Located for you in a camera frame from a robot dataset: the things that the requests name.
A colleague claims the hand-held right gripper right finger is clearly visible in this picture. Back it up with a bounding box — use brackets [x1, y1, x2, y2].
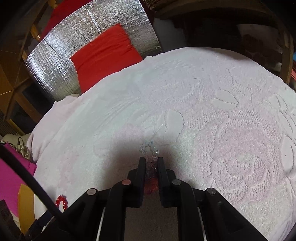
[157, 157, 269, 241]

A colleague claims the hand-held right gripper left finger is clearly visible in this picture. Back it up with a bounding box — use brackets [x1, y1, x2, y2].
[59, 157, 147, 241]

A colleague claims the white purple red bead bracelet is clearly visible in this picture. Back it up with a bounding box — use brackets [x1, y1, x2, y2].
[139, 140, 160, 195]

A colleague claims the pink and orange bag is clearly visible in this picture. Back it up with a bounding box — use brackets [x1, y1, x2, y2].
[0, 142, 37, 218]

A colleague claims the white patterned cloth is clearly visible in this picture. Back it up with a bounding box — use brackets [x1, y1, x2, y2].
[0, 133, 31, 161]

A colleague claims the white embossed blanket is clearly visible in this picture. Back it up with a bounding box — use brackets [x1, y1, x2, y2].
[25, 46, 296, 241]

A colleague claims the red cushion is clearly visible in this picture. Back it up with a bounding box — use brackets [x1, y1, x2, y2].
[70, 23, 144, 94]

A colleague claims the silver foil mat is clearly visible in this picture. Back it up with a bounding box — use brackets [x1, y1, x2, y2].
[25, 0, 162, 101]

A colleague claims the wooden chair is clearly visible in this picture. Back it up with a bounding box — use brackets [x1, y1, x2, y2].
[0, 14, 47, 135]

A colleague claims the red cloth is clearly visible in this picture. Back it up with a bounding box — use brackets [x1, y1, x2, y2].
[40, 0, 93, 40]

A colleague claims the black cable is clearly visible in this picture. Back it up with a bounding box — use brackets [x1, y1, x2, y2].
[0, 144, 74, 234]

